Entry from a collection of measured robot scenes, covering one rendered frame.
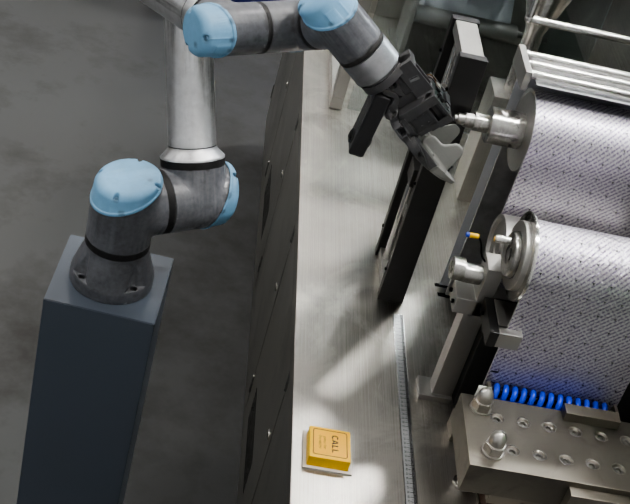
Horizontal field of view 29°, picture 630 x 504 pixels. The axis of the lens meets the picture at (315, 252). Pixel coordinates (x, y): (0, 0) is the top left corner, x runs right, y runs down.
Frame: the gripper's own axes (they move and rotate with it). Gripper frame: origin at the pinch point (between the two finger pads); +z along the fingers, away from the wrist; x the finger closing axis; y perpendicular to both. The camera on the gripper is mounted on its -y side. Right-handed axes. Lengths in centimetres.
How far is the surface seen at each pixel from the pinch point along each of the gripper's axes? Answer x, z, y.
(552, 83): 24.1, 10.4, 17.2
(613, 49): 84, 45, 22
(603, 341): -7.0, 38.8, 4.8
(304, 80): 106, 20, -44
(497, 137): 21.0, 12.1, 4.9
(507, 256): -0.9, 19.2, -0.4
